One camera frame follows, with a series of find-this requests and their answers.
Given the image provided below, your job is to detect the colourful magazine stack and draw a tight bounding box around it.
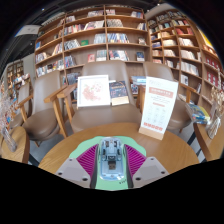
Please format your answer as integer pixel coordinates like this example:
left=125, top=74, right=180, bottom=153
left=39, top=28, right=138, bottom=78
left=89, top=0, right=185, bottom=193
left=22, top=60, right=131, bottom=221
left=184, top=102, right=212, bottom=125

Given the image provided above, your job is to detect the transparent computer mouse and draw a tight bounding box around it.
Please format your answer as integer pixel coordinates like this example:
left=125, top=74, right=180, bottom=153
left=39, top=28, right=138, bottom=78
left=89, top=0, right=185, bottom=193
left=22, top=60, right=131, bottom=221
left=96, top=137, right=128, bottom=182

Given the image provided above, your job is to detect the white framed red picture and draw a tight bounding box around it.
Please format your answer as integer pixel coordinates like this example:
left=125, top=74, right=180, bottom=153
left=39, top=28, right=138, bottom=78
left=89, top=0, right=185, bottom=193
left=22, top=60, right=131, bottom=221
left=76, top=74, right=112, bottom=109

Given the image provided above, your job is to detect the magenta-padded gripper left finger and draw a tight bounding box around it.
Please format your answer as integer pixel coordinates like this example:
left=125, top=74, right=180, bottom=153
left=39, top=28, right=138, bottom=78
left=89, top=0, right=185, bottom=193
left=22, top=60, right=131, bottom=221
left=54, top=143, right=100, bottom=190

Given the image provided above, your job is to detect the white red sign stand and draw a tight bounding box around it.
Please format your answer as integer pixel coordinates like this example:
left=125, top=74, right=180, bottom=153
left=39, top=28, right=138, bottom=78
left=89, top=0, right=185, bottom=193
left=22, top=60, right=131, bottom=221
left=138, top=76, right=179, bottom=141

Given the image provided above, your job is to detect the green blob-shaped mouse pad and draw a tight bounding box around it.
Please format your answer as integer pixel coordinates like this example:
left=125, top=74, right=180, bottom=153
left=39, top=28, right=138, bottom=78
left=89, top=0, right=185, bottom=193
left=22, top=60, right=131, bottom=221
left=68, top=135, right=148, bottom=192

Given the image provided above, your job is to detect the white hanging ceiling panel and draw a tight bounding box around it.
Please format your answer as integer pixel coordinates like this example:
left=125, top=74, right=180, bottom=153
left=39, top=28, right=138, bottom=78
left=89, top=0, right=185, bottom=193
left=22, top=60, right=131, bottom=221
left=14, top=24, right=42, bottom=37

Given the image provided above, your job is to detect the distant wooden shelf unit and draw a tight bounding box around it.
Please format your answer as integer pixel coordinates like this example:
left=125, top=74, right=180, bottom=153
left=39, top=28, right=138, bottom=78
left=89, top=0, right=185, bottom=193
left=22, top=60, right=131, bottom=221
left=4, top=59, right=25, bottom=88

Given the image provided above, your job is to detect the clear vase with pale flowers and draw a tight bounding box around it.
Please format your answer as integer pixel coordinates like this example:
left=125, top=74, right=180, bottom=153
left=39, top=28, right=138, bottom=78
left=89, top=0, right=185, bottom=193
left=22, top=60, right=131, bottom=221
left=205, top=86, right=224, bottom=140

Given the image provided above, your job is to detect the blue book stack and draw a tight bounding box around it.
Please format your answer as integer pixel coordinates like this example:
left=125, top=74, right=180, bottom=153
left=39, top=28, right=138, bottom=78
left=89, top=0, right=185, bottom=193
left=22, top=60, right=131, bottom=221
left=130, top=75, right=148, bottom=86

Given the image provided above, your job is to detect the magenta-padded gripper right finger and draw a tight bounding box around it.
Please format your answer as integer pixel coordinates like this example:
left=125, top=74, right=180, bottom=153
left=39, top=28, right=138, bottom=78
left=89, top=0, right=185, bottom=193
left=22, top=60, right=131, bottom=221
left=124, top=143, right=170, bottom=189

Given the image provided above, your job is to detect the curved wooden bookshelf unit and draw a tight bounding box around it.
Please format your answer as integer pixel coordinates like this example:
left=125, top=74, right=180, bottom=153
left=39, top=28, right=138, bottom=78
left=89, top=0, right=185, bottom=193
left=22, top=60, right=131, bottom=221
left=146, top=9, right=224, bottom=108

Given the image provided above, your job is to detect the dark cover book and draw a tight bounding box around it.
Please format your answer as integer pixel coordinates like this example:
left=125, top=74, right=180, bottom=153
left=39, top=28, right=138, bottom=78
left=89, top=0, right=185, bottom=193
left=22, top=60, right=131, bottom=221
left=109, top=80, right=130, bottom=107

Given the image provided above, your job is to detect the wide wooden bookshelf unit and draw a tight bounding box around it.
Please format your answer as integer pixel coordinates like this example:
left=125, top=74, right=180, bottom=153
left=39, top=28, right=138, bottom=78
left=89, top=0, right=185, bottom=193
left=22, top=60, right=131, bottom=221
left=33, top=3, right=149, bottom=79

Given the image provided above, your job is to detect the brown padded wooden armchair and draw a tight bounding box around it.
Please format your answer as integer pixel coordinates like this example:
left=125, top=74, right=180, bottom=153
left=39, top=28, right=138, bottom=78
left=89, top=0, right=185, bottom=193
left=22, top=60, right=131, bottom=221
left=16, top=70, right=73, bottom=143
left=8, top=79, right=34, bottom=131
left=56, top=59, right=143, bottom=134
left=138, top=61, right=194, bottom=133

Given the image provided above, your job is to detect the round wooden side table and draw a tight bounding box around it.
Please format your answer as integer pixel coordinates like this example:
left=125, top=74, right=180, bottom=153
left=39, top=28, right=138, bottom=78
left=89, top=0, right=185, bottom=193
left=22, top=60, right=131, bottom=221
left=192, top=118, right=224, bottom=163
left=0, top=125, right=31, bottom=164

